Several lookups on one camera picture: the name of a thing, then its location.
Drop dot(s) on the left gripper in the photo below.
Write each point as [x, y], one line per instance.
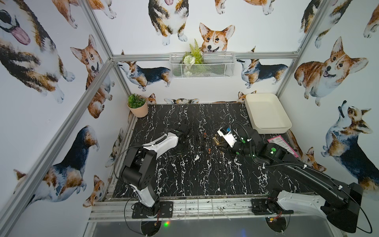
[183, 132]

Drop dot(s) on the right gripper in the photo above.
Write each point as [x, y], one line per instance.
[226, 146]

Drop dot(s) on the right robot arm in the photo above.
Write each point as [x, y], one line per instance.
[336, 201]

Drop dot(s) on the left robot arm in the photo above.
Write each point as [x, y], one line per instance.
[140, 162]

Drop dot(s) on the pink printed card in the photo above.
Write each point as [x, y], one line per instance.
[279, 140]

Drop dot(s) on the cream rectangular tray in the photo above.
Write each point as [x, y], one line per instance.
[267, 114]

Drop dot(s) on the potted green plant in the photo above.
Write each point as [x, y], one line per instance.
[138, 105]

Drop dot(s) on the fern and white flower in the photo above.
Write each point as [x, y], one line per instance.
[193, 60]

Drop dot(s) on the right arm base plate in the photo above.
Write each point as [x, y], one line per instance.
[267, 206]

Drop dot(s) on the aluminium front rail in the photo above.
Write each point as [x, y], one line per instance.
[182, 209]

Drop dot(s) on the white wire basket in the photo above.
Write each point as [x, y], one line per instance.
[216, 65]

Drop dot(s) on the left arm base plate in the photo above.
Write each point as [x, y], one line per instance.
[161, 209]

